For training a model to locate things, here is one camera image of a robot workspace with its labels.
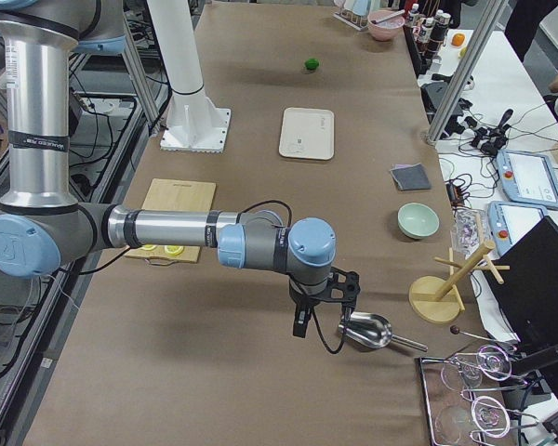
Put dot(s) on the green lime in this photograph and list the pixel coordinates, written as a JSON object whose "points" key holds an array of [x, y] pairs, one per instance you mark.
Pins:
{"points": [[311, 64]]}

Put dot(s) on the beige tray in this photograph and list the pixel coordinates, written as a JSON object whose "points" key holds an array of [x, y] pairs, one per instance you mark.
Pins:
{"points": [[307, 134]]}

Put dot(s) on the black metal glass tray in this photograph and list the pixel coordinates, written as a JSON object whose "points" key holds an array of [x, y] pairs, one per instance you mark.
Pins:
{"points": [[464, 399]]}

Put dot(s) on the metal scoop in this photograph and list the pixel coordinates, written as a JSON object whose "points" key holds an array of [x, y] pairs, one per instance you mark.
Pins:
{"points": [[375, 331]]}

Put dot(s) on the wooden mug tree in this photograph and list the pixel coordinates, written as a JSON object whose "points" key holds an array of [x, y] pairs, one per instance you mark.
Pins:
{"points": [[438, 300]]}

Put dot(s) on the mint green bowl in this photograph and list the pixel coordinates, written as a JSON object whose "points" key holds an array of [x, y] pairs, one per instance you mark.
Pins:
{"points": [[417, 221]]}

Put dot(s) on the grey folded cloth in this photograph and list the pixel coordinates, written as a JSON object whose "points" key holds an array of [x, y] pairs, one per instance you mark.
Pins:
{"points": [[410, 177]]}

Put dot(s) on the wooden cutting board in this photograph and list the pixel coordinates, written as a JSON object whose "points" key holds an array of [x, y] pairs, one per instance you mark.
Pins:
{"points": [[175, 195]]}

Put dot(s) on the blue teach pendant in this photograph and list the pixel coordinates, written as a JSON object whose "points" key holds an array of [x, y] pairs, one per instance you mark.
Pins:
{"points": [[528, 177], [510, 222]]}

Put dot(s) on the black monitor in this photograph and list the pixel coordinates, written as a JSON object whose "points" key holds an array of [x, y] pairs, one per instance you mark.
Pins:
{"points": [[529, 295]]}

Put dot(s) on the pink bowl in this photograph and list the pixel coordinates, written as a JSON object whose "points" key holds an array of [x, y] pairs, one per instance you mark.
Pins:
{"points": [[384, 25]]}

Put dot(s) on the orange fruit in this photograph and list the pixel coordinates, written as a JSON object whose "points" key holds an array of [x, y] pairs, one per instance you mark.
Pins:
{"points": [[458, 40]]}

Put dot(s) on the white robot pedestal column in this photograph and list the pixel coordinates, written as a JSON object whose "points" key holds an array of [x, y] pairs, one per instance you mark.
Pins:
{"points": [[193, 122]]}

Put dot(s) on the aluminium frame post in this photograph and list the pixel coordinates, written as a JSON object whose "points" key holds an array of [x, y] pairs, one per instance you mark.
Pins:
{"points": [[475, 47]]}

